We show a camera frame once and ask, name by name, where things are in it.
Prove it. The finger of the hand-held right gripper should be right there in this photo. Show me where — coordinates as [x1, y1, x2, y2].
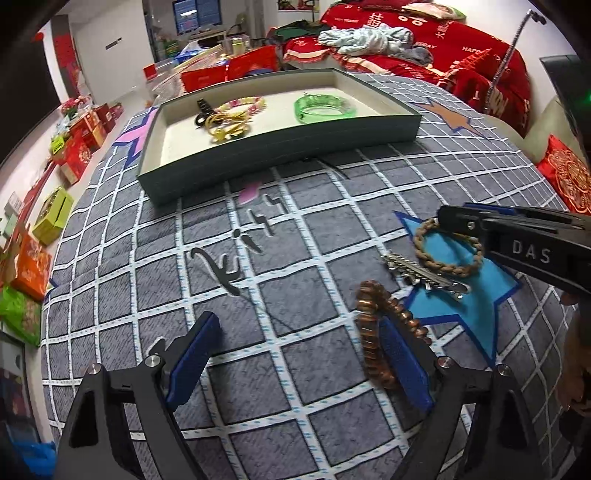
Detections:
[437, 205, 492, 254]
[463, 202, 520, 217]

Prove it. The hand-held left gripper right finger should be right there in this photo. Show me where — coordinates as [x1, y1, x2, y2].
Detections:
[378, 316, 549, 480]

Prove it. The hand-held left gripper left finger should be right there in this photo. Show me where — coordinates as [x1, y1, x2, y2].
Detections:
[53, 311, 222, 480]

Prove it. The brown braided bracelet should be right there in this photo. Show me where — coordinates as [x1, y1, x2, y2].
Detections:
[413, 218, 485, 278]

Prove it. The brown spiral hair tie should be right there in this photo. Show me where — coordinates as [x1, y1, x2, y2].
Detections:
[355, 280, 433, 391]

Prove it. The green translucent bangle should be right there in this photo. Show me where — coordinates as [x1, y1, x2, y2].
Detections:
[294, 92, 359, 125]

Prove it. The grey-green shallow tray box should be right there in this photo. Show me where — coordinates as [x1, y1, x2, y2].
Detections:
[137, 68, 423, 206]

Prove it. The yellow bow hair tie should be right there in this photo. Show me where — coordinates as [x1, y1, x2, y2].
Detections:
[205, 110, 251, 145]

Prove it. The pink yellow flower bracelet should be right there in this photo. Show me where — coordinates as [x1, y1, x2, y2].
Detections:
[216, 95, 268, 122]

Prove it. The black hair clip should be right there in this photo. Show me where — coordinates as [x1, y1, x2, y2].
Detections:
[194, 98, 216, 128]

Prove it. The person's right hand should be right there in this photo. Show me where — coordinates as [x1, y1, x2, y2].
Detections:
[556, 292, 591, 416]

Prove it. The silver hair clip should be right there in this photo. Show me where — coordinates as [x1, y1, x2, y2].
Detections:
[381, 251, 471, 302]

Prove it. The red embroidered cushion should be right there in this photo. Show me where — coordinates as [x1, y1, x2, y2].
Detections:
[536, 135, 591, 214]

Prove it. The light green sofa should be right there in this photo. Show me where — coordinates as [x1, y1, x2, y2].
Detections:
[480, 99, 591, 204]

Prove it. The grey plaid star tablecloth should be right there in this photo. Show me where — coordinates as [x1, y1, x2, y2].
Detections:
[41, 74, 579, 480]

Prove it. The metal selfie stick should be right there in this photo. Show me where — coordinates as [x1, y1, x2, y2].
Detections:
[485, 9, 546, 112]

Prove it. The red printed sofa blanket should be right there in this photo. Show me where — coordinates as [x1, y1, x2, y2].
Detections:
[283, 0, 530, 138]

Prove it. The grey crumpled cloth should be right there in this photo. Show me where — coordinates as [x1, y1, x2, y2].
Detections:
[406, 45, 435, 66]

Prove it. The dark framed panel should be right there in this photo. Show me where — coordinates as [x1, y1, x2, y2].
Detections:
[0, 332, 36, 445]

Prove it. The blue plastic bag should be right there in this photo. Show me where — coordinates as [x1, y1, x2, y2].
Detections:
[17, 440, 57, 480]

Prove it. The orange box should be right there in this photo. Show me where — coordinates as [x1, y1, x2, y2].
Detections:
[9, 234, 53, 301]

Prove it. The lime green box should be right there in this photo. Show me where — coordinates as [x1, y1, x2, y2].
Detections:
[32, 186, 75, 246]

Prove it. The light blue crumpled blanket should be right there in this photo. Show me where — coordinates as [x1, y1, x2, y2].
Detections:
[318, 25, 414, 59]

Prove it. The floral pillow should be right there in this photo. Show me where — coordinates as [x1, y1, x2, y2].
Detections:
[402, 2, 467, 20]

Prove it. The red printed pillow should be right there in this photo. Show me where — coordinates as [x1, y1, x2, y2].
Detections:
[360, 0, 408, 13]

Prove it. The stack of red gift boxes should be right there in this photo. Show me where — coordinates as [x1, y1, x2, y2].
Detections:
[51, 104, 125, 186]

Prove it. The dark green cloth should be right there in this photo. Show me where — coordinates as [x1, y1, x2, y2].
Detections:
[270, 19, 322, 40]

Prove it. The red gift bag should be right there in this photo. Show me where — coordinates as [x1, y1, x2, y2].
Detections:
[180, 45, 280, 91]

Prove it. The pink flower bouquet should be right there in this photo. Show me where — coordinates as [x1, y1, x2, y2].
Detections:
[60, 95, 91, 117]

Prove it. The black television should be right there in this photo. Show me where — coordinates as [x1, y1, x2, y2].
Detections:
[0, 44, 62, 162]

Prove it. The red wall hanging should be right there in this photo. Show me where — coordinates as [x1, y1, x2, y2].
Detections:
[52, 33, 80, 89]

